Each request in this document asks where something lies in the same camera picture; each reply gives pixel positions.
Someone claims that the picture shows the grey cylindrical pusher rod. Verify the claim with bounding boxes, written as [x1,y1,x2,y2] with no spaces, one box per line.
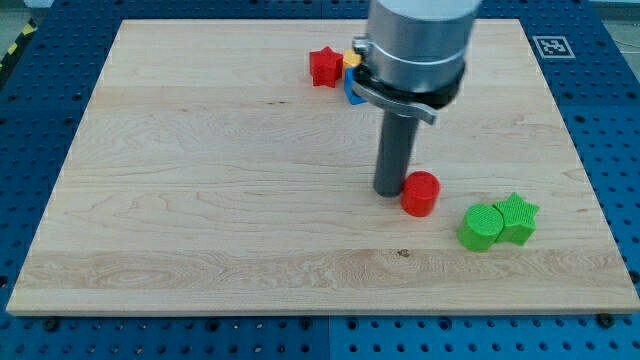
[373,112,419,197]

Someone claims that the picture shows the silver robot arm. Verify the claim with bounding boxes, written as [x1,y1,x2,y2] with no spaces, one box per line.
[352,0,481,124]

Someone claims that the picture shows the red star block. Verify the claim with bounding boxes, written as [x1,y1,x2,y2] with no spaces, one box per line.
[309,46,343,88]

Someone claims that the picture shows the green star block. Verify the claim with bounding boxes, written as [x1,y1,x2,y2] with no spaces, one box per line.
[493,192,540,246]

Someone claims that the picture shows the blue block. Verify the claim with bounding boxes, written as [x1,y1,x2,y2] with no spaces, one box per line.
[343,67,366,105]

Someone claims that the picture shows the red cylinder block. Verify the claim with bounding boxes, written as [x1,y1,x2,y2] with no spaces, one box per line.
[401,171,441,217]

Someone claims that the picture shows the light wooden board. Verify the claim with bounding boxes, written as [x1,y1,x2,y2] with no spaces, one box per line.
[7,20,639,316]

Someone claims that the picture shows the yellow block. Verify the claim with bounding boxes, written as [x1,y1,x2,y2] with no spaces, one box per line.
[342,49,362,71]

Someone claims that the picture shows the green cylinder block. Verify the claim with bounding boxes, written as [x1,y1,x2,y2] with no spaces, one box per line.
[456,204,504,252]

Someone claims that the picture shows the white fiducial marker tag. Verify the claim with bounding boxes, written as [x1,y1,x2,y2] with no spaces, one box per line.
[532,35,575,59]

